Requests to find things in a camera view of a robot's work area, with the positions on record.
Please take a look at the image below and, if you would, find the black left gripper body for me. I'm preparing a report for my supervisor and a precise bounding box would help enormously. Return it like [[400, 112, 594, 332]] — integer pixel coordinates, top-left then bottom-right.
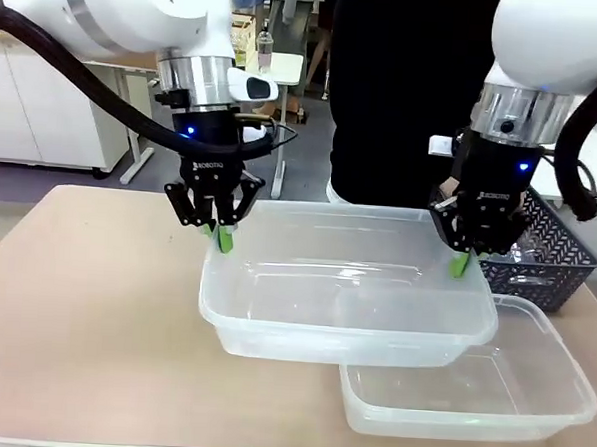
[[166, 107, 249, 227]]

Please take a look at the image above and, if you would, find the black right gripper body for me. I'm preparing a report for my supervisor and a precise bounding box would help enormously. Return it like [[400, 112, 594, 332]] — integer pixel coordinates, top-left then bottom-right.
[[452, 130, 543, 247]]

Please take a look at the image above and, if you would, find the small clear plastic container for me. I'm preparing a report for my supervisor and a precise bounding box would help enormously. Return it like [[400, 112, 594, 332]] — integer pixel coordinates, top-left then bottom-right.
[[336, 285, 597, 447]]

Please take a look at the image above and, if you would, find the large clear plastic container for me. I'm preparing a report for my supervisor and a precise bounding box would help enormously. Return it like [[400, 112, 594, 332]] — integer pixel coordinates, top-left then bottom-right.
[[194, 195, 505, 373]]

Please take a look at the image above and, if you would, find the black woven plastic basket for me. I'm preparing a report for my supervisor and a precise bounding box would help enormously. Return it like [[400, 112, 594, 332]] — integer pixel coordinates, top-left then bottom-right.
[[476, 182, 597, 316]]

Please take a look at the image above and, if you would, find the person's left hand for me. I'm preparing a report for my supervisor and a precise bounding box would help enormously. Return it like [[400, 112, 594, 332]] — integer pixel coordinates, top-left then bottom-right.
[[437, 174, 463, 199]]

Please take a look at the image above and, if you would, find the clear open plastic bottle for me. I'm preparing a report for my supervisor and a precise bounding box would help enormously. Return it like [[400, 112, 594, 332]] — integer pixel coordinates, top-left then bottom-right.
[[509, 232, 552, 266]]

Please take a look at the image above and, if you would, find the clear bottle with pink liquid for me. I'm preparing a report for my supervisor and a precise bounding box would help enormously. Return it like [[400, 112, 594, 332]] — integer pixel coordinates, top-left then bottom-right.
[[254, 18, 277, 76]]

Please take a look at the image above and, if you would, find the wooden crate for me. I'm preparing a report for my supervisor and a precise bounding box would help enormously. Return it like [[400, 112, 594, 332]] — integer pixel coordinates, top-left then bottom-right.
[[229, 9, 271, 69]]

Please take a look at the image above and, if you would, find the person in black clothes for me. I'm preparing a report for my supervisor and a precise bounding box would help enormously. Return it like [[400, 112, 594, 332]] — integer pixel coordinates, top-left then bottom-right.
[[323, 0, 497, 213]]

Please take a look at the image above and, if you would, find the background person in grey trousers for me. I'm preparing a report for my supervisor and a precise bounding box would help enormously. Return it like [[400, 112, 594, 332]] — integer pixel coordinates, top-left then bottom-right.
[[260, 0, 315, 113]]

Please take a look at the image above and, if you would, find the white cabinet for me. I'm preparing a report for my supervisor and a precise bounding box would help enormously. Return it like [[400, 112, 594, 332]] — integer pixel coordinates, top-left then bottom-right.
[[0, 35, 137, 177]]

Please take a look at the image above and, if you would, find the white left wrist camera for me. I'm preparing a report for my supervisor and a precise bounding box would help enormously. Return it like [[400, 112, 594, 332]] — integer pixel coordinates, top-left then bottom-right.
[[226, 67, 283, 104]]

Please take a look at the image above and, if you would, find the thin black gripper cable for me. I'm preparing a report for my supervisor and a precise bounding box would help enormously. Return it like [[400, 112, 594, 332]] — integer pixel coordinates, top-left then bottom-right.
[[231, 111, 301, 150]]

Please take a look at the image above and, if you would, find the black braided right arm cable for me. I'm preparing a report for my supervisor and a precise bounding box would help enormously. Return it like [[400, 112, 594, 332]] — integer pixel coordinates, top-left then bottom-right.
[[550, 66, 597, 224]]

